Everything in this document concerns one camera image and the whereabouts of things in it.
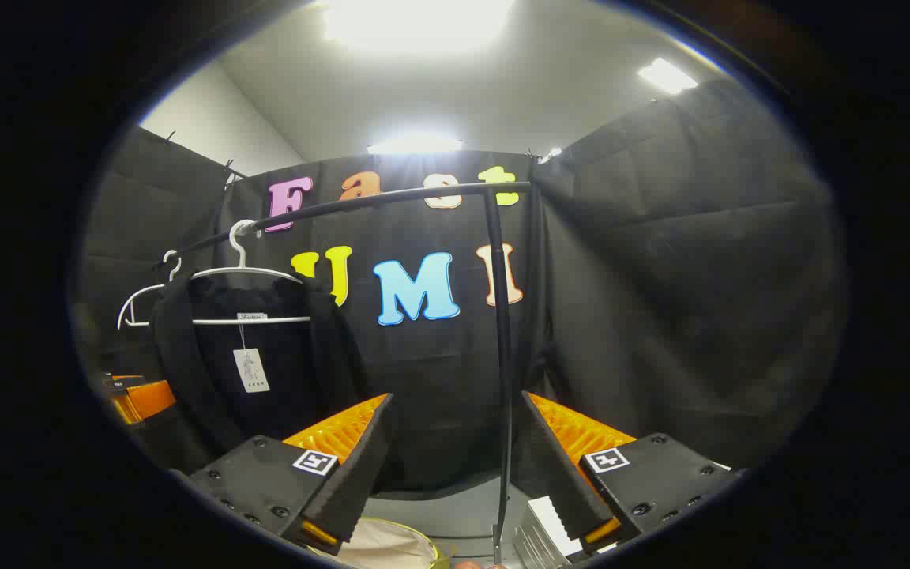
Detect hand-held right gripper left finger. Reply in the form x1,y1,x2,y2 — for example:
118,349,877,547
171,393,394,556

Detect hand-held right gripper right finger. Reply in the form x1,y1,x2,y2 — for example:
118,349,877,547
520,391,748,554

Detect black knit garment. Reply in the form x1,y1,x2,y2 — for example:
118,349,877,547
149,273,365,469

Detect yellow-rimmed laundry hamper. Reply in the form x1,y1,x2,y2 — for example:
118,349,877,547
305,518,452,569

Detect white plastic clothes hanger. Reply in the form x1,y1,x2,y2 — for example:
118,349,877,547
117,250,187,330
186,220,314,326

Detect black metal clothes rack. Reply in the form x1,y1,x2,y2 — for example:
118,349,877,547
153,180,535,566

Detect white box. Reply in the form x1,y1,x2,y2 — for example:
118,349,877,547
514,496,622,567

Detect black backdrop cloth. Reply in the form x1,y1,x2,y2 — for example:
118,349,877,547
80,75,847,500

